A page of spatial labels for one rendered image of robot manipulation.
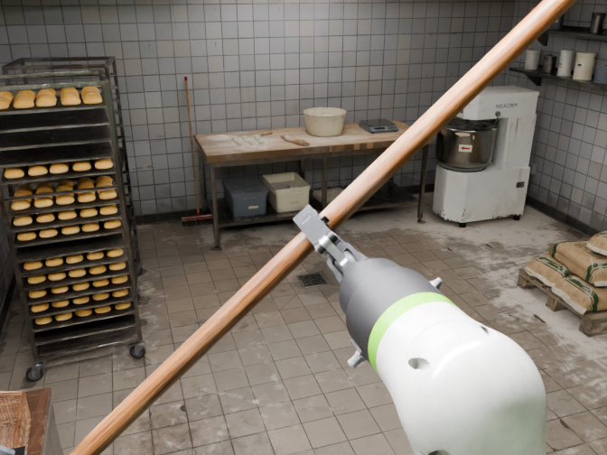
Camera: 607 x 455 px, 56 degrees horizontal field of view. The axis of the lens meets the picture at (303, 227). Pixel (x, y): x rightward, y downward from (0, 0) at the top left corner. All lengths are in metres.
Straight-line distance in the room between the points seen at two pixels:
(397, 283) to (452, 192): 5.33
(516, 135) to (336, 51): 1.96
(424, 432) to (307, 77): 5.64
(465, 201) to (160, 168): 3.04
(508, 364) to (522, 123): 5.59
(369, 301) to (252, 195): 4.87
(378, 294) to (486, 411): 0.15
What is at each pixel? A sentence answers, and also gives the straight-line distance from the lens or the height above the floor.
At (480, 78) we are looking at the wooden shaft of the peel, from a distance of 0.77.
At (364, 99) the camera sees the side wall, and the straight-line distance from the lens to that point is 6.26.
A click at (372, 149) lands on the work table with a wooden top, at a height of 0.82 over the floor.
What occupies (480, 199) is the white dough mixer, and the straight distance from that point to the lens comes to 5.93.
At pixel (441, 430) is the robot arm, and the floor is 1.96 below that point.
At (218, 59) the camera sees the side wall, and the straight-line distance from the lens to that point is 5.75.
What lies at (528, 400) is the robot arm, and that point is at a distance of 0.43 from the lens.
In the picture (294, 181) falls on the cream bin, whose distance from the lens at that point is 5.91.
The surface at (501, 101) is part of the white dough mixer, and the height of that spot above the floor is 1.24.
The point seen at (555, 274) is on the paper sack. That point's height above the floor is 0.25.
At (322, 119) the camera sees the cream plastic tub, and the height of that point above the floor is 1.07.
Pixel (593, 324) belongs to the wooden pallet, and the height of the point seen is 0.10.
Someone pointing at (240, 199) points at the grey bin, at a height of 0.41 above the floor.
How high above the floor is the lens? 2.24
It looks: 23 degrees down
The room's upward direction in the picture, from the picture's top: straight up
